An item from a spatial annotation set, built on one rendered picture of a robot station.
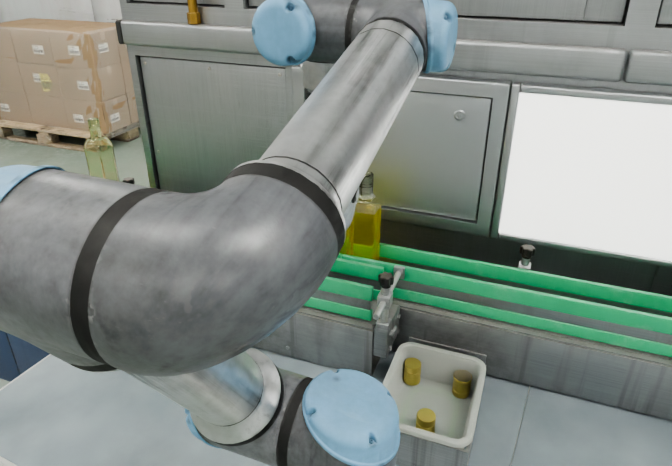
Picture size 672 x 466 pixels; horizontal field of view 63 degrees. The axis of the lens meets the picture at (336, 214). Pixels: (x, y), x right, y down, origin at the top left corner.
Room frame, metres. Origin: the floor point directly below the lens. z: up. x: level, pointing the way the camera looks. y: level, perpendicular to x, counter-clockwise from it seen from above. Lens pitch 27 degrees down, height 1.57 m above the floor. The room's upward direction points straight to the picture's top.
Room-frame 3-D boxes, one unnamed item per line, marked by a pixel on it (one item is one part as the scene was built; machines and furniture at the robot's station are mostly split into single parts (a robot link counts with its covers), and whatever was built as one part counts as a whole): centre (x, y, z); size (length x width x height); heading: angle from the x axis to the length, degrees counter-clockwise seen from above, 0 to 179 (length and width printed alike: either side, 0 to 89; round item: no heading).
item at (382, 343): (0.91, -0.11, 0.85); 0.09 x 0.04 x 0.07; 159
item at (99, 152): (1.42, 0.65, 1.01); 0.06 x 0.06 x 0.26; 68
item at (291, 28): (0.67, 0.03, 1.48); 0.11 x 0.11 x 0.08; 69
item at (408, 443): (0.78, -0.18, 0.79); 0.27 x 0.17 x 0.08; 159
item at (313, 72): (0.77, 0.01, 1.40); 0.08 x 0.08 x 0.05
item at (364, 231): (1.04, -0.06, 0.99); 0.06 x 0.06 x 0.21; 70
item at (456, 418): (0.76, -0.17, 0.80); 0.22 x 0.17 x 0.09; 159
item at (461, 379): (0.82, -0.25, 0.79); 0.04 x 0.04 x 0.04
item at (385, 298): (0.89, -0.10, 0.95); 0.17 x 0.03 x 0.12; 159
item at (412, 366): (0.85, -0.15, 0.79); 0.04 x 0.04 x 0.04
